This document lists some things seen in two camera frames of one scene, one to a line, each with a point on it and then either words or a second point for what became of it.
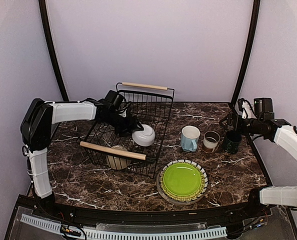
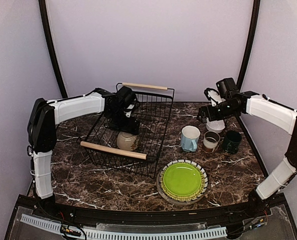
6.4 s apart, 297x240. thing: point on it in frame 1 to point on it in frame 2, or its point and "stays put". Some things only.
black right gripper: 232,116 to 212,117
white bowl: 144,138 to 217,126
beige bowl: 117,163 to 127,141
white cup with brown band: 211,139 stays put
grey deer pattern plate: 170,200 stays put
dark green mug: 232,141 stays put
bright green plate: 182,179 stays put
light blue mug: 189,136 stays put
